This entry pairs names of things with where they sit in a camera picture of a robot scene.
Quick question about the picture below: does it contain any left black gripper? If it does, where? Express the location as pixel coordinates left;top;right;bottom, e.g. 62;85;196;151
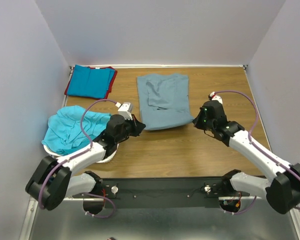
115;114;146;144

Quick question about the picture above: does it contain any grey-blue t shirt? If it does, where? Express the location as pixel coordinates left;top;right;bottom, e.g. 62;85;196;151
137;73;194;131

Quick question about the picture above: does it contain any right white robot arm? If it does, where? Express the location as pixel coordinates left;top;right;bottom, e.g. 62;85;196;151
193;100;300;214

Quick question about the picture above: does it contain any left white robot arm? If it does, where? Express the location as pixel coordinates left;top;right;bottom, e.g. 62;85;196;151
25;114;146;211

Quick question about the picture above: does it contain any folded red t shirt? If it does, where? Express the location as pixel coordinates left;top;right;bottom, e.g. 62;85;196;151
64;65;118;102

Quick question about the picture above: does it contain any folded teal t shirt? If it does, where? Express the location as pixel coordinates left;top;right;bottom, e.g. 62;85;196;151
66;64;115;99

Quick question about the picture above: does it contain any crumpled teal t shirt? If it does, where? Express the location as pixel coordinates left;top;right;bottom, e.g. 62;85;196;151
41;105;112;156

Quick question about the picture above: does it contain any white perforated basket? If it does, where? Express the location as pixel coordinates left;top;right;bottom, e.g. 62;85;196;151
43;144;119;164

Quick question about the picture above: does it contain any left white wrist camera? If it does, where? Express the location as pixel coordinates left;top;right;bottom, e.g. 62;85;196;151
115;102;133;120

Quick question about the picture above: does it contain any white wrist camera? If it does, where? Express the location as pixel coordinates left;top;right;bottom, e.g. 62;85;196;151
115;102;133;120
208;91;223;104

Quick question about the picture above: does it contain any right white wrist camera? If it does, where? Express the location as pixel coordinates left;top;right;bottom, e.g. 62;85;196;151
208;91;223;104

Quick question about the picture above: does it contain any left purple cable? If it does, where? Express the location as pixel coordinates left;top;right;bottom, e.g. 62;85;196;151
38;99;121;210

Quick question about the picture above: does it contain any purple cable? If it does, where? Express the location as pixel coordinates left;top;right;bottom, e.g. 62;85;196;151
209;90;300;211
38;99;121;210

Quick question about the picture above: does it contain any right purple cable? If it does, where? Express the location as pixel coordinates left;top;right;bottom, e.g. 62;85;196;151
209;90;300;211

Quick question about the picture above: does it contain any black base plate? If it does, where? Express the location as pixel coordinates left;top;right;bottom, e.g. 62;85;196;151
72;176;251;210

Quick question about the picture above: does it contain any aluminium frame rail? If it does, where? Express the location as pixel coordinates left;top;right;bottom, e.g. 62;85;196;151
19;177;300;240

